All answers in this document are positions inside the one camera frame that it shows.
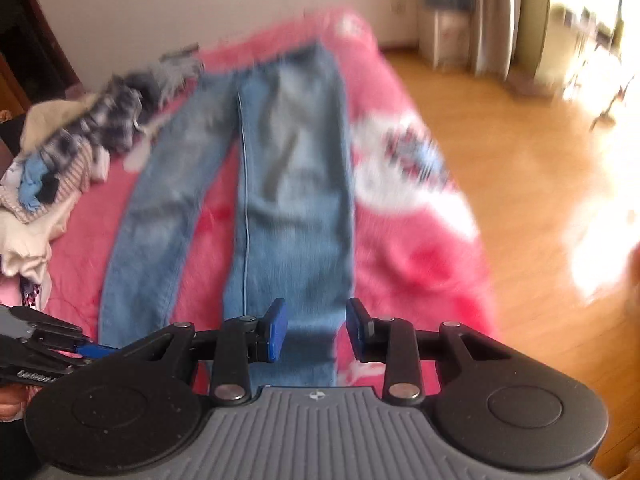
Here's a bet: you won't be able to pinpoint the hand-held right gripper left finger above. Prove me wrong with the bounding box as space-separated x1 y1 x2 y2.
119 297 290 407

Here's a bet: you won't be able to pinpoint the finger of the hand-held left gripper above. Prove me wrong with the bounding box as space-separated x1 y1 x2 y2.
0 355 93 388
0 305 121 361

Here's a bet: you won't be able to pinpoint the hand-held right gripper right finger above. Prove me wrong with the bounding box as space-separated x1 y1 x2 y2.
346 297 512 407

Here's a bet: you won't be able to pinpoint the blue denim jeans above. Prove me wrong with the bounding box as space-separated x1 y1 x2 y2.
97 42 357 391

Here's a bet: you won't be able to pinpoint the pink floral blanket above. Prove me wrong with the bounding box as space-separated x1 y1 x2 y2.
20 7 501 396

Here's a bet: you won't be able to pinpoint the white fleece garment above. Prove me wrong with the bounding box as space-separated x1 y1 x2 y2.
0 200 76 281

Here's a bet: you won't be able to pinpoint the black cloth piece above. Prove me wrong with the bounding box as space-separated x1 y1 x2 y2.
37 175 63 206

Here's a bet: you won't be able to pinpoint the pink checked garment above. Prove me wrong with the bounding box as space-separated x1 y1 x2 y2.
0 140 108 223

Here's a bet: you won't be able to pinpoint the light blue garment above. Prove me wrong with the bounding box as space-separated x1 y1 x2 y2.
20 157 56 211

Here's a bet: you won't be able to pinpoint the white folded cloth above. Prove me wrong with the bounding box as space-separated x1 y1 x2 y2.
92 147 111 183

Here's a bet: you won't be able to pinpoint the beige garment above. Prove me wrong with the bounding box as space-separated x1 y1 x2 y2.
22 95 101 153

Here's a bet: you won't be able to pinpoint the dark plaid shirt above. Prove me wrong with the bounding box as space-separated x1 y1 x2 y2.
32 72 151 161

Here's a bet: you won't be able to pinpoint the grey knit garment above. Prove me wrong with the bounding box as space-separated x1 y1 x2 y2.
150 50 206 106

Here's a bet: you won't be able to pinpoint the white water dispenser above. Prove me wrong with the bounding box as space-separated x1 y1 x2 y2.
417 7 475 68

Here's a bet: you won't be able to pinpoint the wooden cabinet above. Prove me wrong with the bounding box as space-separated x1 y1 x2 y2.
0 0 83 126

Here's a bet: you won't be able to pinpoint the beige curtain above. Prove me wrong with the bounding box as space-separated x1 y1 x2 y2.
470 0 526 78

